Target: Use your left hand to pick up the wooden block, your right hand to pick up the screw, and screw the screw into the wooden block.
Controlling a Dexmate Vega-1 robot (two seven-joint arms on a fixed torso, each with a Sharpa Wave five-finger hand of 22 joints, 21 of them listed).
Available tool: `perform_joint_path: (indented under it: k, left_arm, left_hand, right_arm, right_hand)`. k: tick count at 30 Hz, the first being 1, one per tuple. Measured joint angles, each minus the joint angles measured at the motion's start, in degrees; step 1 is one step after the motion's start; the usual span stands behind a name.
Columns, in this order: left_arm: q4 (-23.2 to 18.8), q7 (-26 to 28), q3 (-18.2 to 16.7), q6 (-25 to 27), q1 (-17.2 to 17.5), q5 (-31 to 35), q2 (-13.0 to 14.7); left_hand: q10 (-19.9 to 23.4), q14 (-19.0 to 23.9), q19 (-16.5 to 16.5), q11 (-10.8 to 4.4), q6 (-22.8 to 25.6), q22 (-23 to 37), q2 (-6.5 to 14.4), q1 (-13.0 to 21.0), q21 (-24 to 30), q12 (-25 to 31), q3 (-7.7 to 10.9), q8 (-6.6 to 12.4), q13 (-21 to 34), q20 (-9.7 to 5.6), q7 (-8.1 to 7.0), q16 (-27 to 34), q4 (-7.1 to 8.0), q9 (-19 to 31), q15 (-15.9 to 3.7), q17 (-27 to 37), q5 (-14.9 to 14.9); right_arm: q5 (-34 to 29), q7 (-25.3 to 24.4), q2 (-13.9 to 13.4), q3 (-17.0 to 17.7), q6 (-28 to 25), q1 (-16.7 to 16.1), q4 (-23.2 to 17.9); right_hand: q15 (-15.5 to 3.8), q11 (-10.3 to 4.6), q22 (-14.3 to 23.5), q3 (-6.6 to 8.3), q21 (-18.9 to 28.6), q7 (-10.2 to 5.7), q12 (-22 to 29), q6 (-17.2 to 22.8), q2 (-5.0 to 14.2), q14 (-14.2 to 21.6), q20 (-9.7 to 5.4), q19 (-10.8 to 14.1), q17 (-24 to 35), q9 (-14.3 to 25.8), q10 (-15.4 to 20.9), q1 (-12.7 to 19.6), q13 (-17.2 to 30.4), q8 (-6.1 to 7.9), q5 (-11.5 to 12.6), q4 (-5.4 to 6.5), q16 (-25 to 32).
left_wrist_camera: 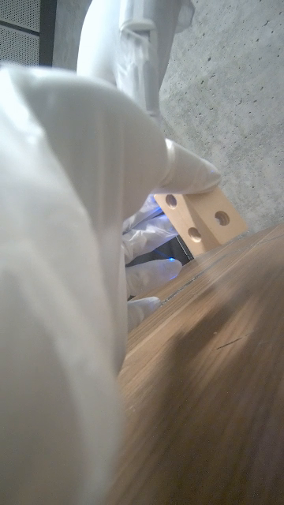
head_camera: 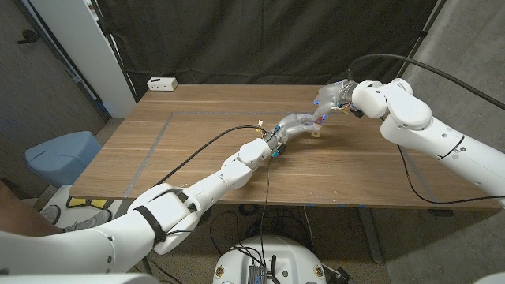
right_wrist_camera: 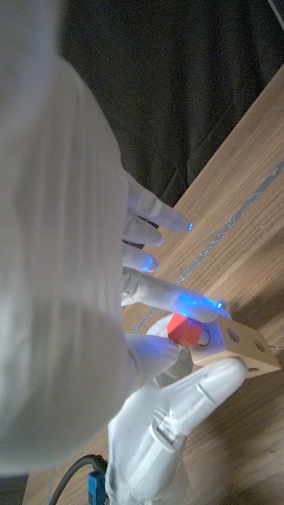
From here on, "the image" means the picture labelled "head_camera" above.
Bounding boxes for grey electronics module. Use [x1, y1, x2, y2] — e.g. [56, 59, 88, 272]
[247, 264, 268, 284]

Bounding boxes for white robot torso base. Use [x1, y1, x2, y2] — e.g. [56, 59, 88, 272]
[212, 235, 327, 284]

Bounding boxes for white floor cable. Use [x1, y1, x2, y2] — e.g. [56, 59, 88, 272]
[302, 205, 315, 248]

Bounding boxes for wooden table panel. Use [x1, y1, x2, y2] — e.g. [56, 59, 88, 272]
[122, 111, 441, 207]

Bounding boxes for black door handle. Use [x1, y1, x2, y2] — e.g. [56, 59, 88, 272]
[16, 28, 40, 44]

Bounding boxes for blue padded bin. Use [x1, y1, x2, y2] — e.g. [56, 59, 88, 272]
[24, 130, 103, 189]

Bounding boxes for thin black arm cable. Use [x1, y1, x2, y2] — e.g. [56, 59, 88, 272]
[258, 155, 273, 265]
[380, 116, 505, 205]

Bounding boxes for white table leg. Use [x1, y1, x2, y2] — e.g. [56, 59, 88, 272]
[357, 207, 384, 264]

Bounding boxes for black backdrop cloth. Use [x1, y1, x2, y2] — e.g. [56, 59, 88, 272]
[96, 0, 449, 99]

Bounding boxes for yellow black hazard strip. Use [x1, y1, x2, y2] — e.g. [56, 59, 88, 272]
[65, 196, 119, 210]

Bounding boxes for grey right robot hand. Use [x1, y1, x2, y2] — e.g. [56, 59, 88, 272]
[311, 79, 358, 123]

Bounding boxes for person's bare leg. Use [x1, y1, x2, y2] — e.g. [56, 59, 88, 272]
[0, 181, 64, 237]

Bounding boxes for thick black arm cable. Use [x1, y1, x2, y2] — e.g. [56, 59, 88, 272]
[346, 53, 505, 111]
[153, 125, 264, 187]

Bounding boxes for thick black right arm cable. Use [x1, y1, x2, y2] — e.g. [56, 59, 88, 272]
[346, 53, 505, 111]

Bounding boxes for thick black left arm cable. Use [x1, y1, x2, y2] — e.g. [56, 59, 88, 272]
[153, 125, 264, 187]

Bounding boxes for black backdrop stand pole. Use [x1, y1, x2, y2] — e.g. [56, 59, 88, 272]
[392, 0, 449, 86]
[89, 0, 139, 103]

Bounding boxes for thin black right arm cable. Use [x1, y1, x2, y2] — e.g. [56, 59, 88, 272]
[380, 116, 505, 205]

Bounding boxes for white power strip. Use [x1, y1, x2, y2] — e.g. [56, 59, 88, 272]
[146, 77, 178, 92]

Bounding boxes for white sneaker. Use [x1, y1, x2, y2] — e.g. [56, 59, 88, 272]
[39, 204, 62, 226]

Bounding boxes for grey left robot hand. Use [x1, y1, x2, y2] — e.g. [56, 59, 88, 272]
[262, 113, 323, 150]

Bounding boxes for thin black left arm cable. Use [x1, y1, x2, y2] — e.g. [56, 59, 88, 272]
[258, 155, 273, 265]

